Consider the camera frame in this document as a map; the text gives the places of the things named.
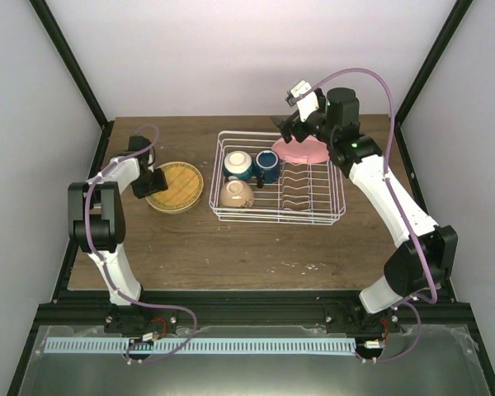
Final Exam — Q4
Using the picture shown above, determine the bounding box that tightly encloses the right black frame post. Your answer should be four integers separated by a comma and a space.
395, 0, 473, 125

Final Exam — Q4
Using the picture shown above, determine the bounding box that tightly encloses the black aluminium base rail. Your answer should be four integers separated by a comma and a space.
34, 290, 476, 335

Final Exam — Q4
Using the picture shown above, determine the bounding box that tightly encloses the metal front sheet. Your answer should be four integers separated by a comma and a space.
9, 325, 494, 395

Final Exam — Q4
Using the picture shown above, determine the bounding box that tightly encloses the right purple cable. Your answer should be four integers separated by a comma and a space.
309, 68, 439, 364

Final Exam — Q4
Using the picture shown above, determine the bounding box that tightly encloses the bamboo pattern plate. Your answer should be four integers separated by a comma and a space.
145, 161, 204, 215

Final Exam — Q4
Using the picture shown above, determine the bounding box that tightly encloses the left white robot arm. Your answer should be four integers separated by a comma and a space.
67, 135, 167, 333

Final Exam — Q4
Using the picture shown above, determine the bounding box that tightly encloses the black frame post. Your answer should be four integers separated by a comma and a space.
395, 0, 473, 125
27, 0, 109, 129

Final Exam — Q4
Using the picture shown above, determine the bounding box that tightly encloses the white wire dish rack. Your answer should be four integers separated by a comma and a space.
207, 130, 347, 227

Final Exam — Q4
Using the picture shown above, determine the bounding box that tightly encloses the dark blue mug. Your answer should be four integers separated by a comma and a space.
254, 150, 281, 188

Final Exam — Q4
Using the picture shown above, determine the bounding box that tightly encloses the left black frame post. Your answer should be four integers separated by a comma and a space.
27, 0, 109, 129

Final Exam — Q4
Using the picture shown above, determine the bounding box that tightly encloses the beige plate stack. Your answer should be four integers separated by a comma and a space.
146, 182, 204, 215

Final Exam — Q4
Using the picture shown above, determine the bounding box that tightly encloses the cream and blue bowl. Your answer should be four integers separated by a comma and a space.
223, 150, 254, 181

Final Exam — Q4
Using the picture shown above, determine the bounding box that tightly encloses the light blue slotted strip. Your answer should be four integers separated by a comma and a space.
44, 337, 356, 356

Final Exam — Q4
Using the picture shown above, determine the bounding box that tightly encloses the cream shallow bowl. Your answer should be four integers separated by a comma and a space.
219, 180, 255, 209

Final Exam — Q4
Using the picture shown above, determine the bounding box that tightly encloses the pink plate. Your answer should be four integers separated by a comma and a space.
271, 136, 329, 164

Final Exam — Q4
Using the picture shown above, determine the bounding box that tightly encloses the purple cable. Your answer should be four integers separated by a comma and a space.
309, 68, 439, 364
83, 124, 199, 364

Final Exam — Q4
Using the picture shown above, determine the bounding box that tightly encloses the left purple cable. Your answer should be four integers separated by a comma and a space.
83, 124, 199, 364

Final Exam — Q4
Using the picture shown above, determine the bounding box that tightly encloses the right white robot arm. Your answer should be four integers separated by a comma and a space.
273, 80, 458, 332

